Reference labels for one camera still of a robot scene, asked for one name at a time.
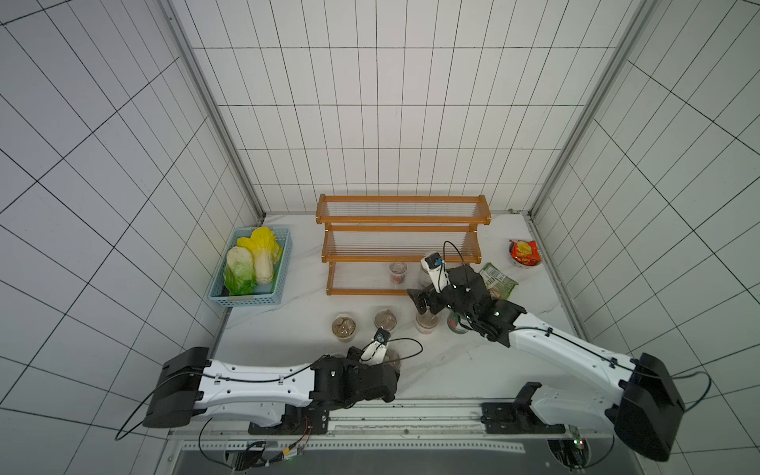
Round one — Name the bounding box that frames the red label jar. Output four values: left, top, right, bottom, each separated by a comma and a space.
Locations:
415, 312, 439, 334

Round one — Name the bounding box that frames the dark green tin can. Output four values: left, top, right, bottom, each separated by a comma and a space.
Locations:
446, 312, 469, 334

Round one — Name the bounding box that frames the small red jar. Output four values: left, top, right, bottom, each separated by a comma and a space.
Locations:
383, 348, 401, 370
388, 262, 408, 286

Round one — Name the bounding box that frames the green label seed jar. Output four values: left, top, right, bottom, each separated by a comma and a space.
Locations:
373, 308, 398, 333

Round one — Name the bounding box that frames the yellow label seed jar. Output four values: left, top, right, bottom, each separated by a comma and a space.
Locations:
331, 314, 356, 342

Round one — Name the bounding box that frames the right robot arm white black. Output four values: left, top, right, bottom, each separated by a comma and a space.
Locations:
407, 265, 686, 462

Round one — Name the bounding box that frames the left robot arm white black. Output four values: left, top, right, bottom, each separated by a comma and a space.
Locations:
142, 346, 399, 429

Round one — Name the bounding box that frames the wooden three-tier shelf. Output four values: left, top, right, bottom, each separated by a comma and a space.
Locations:
316, 194, 491, 296

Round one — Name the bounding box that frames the green snack packet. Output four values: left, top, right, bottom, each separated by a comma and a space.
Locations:
480, 262, 519, 300

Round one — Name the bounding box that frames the red snack bag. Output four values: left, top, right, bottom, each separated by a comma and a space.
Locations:
509, 239, 542, 267

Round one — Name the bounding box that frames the blue plastic basket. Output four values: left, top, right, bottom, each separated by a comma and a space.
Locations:
208, 227, 292, 308

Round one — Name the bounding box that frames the green white napa cabbage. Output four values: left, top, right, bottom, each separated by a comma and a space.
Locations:
224, 247, 257, 296

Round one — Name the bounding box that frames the yellow white napa cabbage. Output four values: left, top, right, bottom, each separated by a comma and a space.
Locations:
237, 227, 283, 285

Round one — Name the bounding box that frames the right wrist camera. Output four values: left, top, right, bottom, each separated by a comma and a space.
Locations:
421, 253, 449, 293

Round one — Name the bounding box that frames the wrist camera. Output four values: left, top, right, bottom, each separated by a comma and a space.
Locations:
421, 253, 449, 293
359, 329, 391, 366

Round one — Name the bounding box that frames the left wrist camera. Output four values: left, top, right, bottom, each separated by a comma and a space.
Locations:
359, 329, 391, 366

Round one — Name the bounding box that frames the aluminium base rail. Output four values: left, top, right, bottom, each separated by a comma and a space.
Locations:
156, 399, 661, 474

